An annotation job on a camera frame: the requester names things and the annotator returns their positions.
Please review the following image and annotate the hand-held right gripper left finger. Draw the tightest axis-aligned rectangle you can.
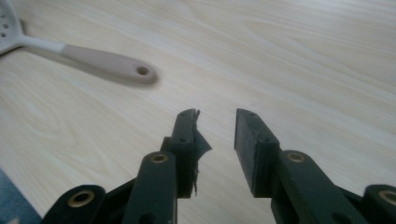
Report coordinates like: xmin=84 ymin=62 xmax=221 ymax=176
xmin=121 ymin=107 xmax=213 ymax=224

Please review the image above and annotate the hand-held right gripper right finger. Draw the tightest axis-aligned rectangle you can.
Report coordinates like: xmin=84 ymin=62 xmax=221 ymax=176
xmin=233 ymin=107 xmax=372 ymax=224

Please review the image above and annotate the slotted spatula with beige handle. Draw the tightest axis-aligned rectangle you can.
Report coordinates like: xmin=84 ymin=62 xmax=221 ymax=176
xmin=0 ymin=0 xmax=159 ymax=86

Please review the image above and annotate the blue cloth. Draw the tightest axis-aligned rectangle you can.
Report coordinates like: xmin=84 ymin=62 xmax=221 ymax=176
xmin=0 ymin=167 xmax=43 ymax=224

